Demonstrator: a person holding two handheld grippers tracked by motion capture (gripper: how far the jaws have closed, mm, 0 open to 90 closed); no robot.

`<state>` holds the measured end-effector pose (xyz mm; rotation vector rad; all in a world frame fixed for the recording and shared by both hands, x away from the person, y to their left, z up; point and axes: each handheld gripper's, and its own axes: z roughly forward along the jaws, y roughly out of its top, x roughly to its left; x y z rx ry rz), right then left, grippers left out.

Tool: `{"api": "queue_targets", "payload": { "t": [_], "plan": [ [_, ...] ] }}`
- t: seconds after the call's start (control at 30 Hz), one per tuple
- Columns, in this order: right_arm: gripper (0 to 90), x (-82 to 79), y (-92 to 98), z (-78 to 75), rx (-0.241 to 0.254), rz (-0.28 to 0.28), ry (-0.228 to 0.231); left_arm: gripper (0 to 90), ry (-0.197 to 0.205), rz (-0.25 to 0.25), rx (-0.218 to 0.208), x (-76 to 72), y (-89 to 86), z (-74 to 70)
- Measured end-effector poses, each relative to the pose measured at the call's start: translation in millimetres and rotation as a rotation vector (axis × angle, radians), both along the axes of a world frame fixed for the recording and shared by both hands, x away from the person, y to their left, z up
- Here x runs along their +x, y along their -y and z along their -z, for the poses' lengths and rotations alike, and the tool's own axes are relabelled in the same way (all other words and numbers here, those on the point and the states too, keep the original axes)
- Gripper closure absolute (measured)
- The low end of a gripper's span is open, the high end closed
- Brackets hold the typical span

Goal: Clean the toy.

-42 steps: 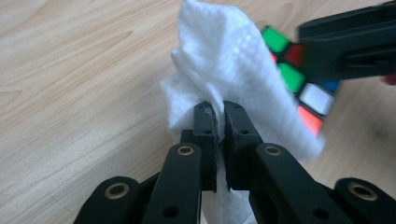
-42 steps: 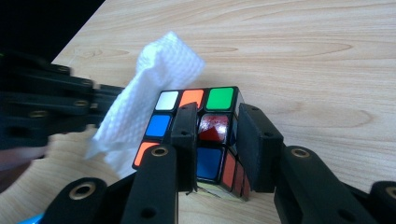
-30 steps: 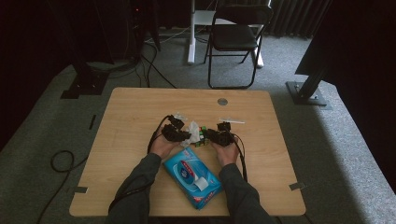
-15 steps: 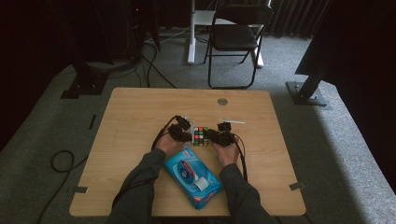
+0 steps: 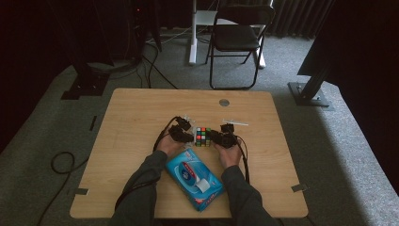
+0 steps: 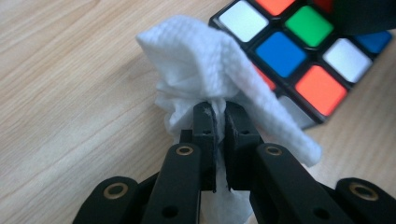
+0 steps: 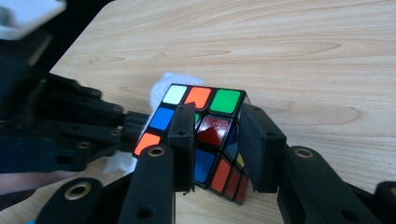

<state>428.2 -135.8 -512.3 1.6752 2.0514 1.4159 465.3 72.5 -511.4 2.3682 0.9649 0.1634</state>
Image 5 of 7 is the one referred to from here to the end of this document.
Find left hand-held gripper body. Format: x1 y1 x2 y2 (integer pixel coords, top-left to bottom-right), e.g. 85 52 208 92
168 114 197 143

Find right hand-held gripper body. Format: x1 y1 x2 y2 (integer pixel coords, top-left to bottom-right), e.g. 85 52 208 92
217 118 249 150

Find colourful puzzle cube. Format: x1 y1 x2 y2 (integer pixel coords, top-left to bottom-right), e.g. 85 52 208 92
194 126 213 148

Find blue wet wipes pack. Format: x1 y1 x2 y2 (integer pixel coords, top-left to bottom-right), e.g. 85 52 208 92
165 148 226 213

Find person's left hand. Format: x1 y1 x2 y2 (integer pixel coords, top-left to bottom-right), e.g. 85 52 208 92
155 133 186 158

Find person's right hand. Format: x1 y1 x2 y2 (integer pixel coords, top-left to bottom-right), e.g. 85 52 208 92
215 143 244 170

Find black tape strip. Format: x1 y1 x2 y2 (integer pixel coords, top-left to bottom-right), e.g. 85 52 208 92
88 115 99 132

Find black beam stand with plate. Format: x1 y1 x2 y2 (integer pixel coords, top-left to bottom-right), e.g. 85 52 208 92
287 31 335 112

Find black folding chair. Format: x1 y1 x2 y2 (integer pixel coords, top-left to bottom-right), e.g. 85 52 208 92
205 3 277 91

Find black stand with base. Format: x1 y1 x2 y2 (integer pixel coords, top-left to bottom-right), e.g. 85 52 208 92
46 0 115 101

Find dark equipment rack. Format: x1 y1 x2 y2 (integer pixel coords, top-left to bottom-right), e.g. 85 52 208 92
124 0 163 64

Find dark pleated curtain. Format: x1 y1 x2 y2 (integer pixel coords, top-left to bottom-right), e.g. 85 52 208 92
268 0 334 40

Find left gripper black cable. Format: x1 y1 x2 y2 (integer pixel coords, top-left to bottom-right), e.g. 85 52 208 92
114 116 183 212

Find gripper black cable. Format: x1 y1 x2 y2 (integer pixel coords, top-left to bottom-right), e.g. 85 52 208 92
233 134 251 185
114 116 183 212

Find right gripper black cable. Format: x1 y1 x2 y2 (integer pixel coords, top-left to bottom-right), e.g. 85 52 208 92
233 134 251 185

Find black floor cables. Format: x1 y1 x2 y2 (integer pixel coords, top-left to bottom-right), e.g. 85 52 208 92
137 40 179 90

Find white desk frame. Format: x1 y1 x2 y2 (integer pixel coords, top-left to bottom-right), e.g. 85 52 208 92
188 0 275 70

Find white floor cable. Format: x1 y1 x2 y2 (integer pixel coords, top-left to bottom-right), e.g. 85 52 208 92
145 25 193 45

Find black looped floor cable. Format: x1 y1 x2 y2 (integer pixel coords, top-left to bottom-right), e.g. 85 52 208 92
36 151 91 226

